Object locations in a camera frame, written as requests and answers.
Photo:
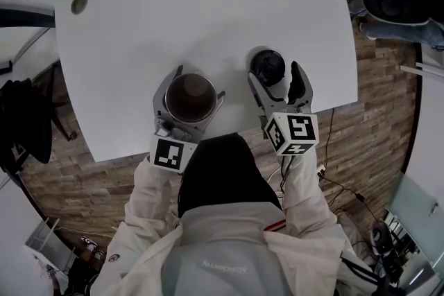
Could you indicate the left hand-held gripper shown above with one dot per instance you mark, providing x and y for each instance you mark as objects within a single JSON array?
[{"x": 168, "y": 154}]

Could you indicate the person's right forearm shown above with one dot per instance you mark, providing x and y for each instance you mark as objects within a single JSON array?
[{"x": 305, "y": 190}]

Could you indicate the person's left forearm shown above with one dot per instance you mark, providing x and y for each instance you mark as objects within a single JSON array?
[{"x": 149, "y": 190}]

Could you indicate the steel cup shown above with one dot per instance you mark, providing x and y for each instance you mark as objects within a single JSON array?
[{"x": 190, "y": 97}]

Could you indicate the white power strip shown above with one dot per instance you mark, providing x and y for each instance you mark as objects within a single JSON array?
[{"x": 320, "y": 171}]

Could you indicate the black office chair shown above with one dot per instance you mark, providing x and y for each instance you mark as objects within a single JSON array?
[{"x": 31, "y": 121}]

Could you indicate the black window frame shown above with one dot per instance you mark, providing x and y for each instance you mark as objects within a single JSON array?
[{"x": 24, "y": 17}]

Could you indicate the person's black trouser legs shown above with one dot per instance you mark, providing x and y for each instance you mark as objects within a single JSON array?
[{"x": 222, "y": 176}]

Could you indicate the person's torso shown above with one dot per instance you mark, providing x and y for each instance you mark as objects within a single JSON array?
[{"x": 225, "y": 253}]

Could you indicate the frosted glass panel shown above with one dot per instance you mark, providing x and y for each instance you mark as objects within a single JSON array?
[{"x": 416, "y": 211}]

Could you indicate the black cup lid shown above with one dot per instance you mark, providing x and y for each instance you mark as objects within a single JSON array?
[{"x": 267, "y": 66}]

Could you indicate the black white sneakers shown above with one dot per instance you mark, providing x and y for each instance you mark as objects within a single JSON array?
[{"x": 91, "y": 246}]

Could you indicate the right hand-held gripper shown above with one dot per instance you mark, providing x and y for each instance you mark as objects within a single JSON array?
[{"x": 298, "y": 130}]

